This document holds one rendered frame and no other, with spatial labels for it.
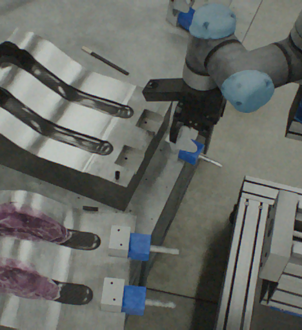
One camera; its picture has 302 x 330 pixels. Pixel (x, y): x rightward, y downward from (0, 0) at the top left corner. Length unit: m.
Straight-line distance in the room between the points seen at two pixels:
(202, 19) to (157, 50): 0.53
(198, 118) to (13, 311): 0.49
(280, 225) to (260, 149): 1.40
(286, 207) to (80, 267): 0.38
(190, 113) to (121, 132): 0.16
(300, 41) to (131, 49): 0.62
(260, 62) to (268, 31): 1.89
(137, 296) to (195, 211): 1.17
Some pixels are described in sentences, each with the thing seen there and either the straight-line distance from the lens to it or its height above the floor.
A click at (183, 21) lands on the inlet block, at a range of 1.70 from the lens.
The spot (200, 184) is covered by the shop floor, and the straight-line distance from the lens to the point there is 2.40.
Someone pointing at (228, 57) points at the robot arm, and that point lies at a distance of 1.12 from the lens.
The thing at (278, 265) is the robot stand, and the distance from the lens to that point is 1.15.
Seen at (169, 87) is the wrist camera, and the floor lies 1.00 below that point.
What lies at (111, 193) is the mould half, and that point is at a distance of 1.31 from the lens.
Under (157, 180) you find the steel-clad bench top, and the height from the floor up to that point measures 0.80.
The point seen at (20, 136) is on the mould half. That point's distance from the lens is 1.34.
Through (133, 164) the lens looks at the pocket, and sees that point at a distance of 1.34.
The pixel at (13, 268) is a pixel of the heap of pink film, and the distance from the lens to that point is 1.16.
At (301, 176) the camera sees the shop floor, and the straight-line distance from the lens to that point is 2.51.
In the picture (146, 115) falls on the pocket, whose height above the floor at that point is 0.87.
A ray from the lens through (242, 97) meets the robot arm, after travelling 1.09.
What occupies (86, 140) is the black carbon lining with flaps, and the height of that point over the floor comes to 0.88.
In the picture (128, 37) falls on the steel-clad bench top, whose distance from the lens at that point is 1.68.
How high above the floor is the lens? 1.94
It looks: 53 degrees down
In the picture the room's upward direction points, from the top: 8 degrees clockwise
